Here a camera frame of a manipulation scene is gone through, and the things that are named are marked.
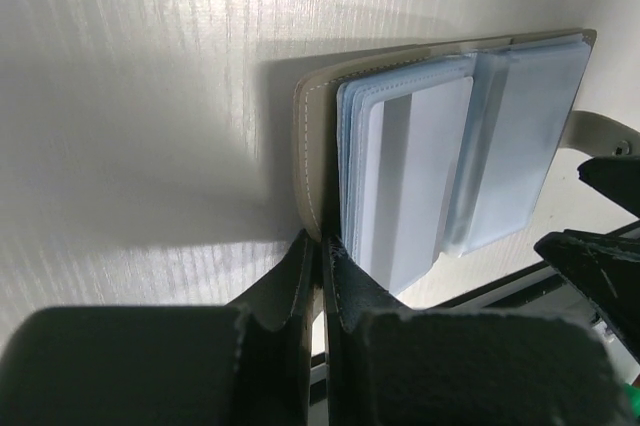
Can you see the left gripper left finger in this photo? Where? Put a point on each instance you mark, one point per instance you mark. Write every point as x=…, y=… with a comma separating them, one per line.
x=244, y=363

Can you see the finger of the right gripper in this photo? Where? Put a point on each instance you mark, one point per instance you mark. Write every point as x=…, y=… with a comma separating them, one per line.
x=605, y=271
x=615, y=177

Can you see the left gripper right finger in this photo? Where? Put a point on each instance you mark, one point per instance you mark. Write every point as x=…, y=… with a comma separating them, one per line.
x=389, y=364

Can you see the grey leather card holder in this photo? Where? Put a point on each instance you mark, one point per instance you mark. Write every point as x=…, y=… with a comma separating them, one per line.
x=521, y=112

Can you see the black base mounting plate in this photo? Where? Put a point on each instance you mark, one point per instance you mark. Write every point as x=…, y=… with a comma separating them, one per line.
x=535, y=289

